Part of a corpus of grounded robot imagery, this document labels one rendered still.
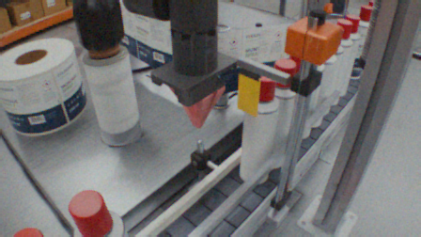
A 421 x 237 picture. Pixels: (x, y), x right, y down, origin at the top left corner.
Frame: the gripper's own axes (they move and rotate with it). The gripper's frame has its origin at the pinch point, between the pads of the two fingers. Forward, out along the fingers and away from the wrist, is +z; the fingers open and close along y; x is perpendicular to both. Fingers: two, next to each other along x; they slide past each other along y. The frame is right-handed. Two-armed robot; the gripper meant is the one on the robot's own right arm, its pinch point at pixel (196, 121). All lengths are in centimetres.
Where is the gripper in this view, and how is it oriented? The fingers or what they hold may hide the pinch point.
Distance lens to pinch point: 45.3
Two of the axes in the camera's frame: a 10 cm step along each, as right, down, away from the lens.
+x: 7.6, 4.0, -5.1
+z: -0.1, 7.9, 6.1
